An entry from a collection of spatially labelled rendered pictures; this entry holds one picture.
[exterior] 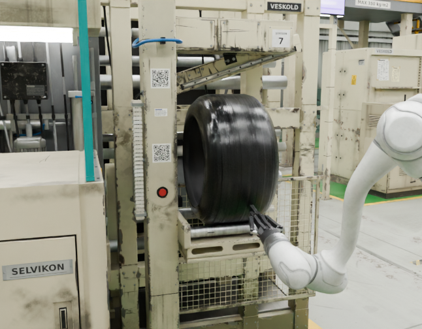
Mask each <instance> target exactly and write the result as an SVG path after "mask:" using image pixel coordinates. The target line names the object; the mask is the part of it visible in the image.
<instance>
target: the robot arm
mask: <svg viewBox="0 0 422 329"><path fill-rule="evenodd" d="M396 166H399V167H400V168H401V169H402V170H403V171H404V172H405V173H406V174H407V175H409V176H410V177H412V178H415V179H417V178H419V179H420V180H421V181H422V93H420V94H417V95H415V96H413V97H411V98H409V99H408V100H407V101H404V102H399V103H396V104H394V105H392V106H391V107H389V108H388V109H387V110H386V111H385V112H384V113H383V114H382V115H381V117H380V119H379V122H378V125H377V129H376V137H375V139H373V141H372V143H371V145H370V146H369V148H368V150H367V151H366V153H365V155H364V157H363V158H362V160H361V162H360V163H359V165H358V166H357V168H356V169H355V171H354V173H353V174H352V176H351V178H350V180H349V182H348V185H347V187H346V192H345V195H344V204H343V212H342V227H341V235H340V239H339V242H338V243H337V245H336V246H335V247H334V248H332V249H331V250H322V251H321V252H319V253H317V254H315V255H309V254H308V253H305V252H304V251H302V250H301V249H299V248H298V247H295V246H294V245H292V243H291V242H290V241H289V240H288V239H287V237H286V236H285V235H284V234H282V230H283V226H281V225H279V224H278V223H277V222H275V220H273V219H272V218H271V217H269V216H268V215H263V214H261V212H260V211H257V209H256V208H255V206H254V205H250V208H249V212H250V217H249V225H250V236H253V234H255V235H257V237H259V238H260V240H261V243H262V244H263V249H264V251H265V253H266V254H267V256H268V258H269V259H270V264H271V266H272V268H273V270H274V271H275V273H276V275H277V276H278V277H279V279H280V280H281V281H282V282H283V283H284V284H285V285H287V286H288V287H289V288H291V289H295V290H300V289H303V288H304V287H307V288H308V289H311V290H314V291H317V292H321V293H324V294H338V293H340V292H342V291H343V290H344V289H345V288H346V287H347V285H348V275H347V273H346V272H347V270H346V263H347V261H348V260H349V258H350V257H351V255H352V254H353V252H354V250H355V247H356V245H357V240H358V237H359V230H360V226H361V219H362V214H363V208H364V203H365V198H366V196H367V194H368V192H369V190H370V189H371V187H372V186H373V185H374V184H375V183H376V182H377V181H378V180H380V179H381V178H382V177H384V176H385V175H386V174H387V173H388V172H390V171H391V170H392V169H394V168H395V167H396ZM267 219H268V220H267ZM254 224H255V225H256V227H257V228H258V231H256V229H255V228H254V227H255V226H254Z"/></svg>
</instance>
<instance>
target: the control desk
mask: <svg viewBox="0 0 422 329"><path fill-rule="evenodd" d="M93 163H94V175H95V181H86V167H85V153H84V150H83V151H45V152H27V153H0V329H110V319H109V302H108V271H107V255H106V223H105V192H104V181H103V176H102V173H101V167H100V164H99V159H98V156H97V150H93Z"/></svg>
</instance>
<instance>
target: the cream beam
mask: <svg viewBox="0 0 422 329"><path fill-rule="evenodd" d="M273 29H284V30H290V45H289V48H284V47H272V30H273ZM293 36H294V21H283V20H252V19H236V18H204V17H187V16H176V39H180V40H182V41H183V43H181V44H177V43H176V51H180V53H178V54H217V55H223V53H237V54H270V55H282V54H287V53H292V52H293Z"/></svg>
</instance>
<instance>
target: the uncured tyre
mask: <svg viewBox="0 0 422 329"><path fill-rule="evenodd" d="M182 156H183V169H184V181H185V186H186V193H187V199H188V202H189V205H190V208H191V211H192V212H193V214H194V216H195V217H197V218H198V219H199V220H200V221H202V222H203V223H204V224H206V225H222V224H231V223H246V222H249V217H250V212H249V208H250V205H254V206H255V208H256V209H257V211H260V212H261V214H263V215H264V214H265V212H266V211H267V210H268V209H269V208H270V205H271V204H272V201H273V200H274V196H275V194H276V189H277V184H278V174H279V153H278V142H277V138H276V131H275V128H274V124H273V122H272V119H271V117H270V114H269V113H268V111H267V109H266V108H265V107H264V106H263V105H262V104H261V103H260V102H259V101H258V100H257V99H256V98H255V97H253V96H250V95H247V94H207V95H203V96H200V97H198V98H197V99H196V100H195V101H194V102H193V103H192V104H191V105H190V107H189V108H188V110H187V114H186V118H185V122H184V132H183V145H182Z"/></svg>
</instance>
